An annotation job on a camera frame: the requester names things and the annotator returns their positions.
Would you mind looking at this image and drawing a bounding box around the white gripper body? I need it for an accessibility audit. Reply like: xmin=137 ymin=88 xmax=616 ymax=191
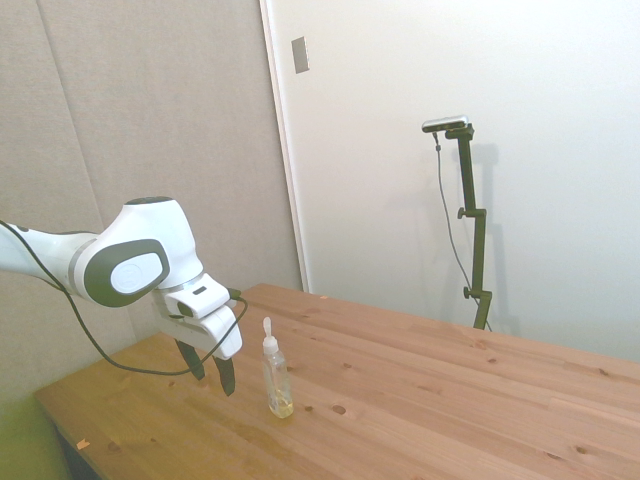
xmin=151 ymin=290 xmax=244 ymax=360

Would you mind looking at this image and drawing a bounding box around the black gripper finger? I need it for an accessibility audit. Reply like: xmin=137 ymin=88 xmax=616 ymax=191
xmin=174 ymin=338 xmax=207 ymax=382
xmin=211 ymin=352 xmax=237 ymax=397

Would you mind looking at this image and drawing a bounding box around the clear sanitizer bottle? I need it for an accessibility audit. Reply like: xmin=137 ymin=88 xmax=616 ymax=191
xmin=261 ymin=316 xmax=296 ymax=419

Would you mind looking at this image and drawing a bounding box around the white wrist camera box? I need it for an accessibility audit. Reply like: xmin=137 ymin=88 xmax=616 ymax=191
xmin=164 ymin=277 xmax=232 ymax=319

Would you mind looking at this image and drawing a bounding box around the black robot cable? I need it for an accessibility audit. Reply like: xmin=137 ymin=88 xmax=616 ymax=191
xmin=0 ymin=219 xmax=249 ymax=375

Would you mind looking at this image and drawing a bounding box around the white door frame strip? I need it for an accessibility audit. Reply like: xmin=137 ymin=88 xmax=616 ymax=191
xmin=258 ymin=0 xmax=312 ymax=294

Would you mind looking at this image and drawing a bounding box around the black camera stand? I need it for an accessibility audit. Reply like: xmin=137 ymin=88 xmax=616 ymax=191
xmin=444 ymin=125 xmax=493 ymax=331

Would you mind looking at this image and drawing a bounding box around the grey wall plate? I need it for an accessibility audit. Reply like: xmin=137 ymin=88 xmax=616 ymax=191
xmin=290 ymin=35 xmax=310 ymax=75

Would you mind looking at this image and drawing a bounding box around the grey exterior camera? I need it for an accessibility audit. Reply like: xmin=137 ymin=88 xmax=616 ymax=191
xmin=421 ymin=114 xmax=472 ymax=134

